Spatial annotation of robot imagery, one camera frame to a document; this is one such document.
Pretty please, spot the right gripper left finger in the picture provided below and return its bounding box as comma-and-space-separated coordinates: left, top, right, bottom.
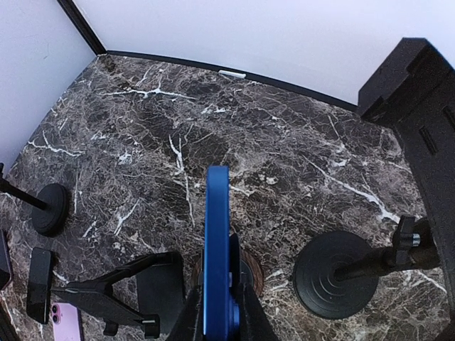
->
170, 286, 204, 341

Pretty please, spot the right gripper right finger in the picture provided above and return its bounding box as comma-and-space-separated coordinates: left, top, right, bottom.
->
237, 274, 276, 341

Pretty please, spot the purple phone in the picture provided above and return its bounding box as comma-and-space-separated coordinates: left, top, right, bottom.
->
50, 303, 84, 341

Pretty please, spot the pole phone stand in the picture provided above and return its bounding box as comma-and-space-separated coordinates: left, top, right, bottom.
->
291, 37, 455, 319
1, 163, 70, 237

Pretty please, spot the black folding phone stand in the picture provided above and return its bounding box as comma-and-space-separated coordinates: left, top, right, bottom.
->
51, 251, 186, 339

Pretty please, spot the black phone centre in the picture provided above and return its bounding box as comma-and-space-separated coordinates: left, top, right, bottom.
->
26, 247, 53, 325

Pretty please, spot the black phone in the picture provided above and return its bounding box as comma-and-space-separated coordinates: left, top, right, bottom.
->
26, 247, 53, 325
0, 230, 13, 290

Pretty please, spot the black phone left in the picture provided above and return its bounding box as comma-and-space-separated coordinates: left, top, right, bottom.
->
0, 230, 13, 290

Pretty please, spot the left black frame post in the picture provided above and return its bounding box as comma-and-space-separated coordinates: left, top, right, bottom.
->
57, 0, 107, 55

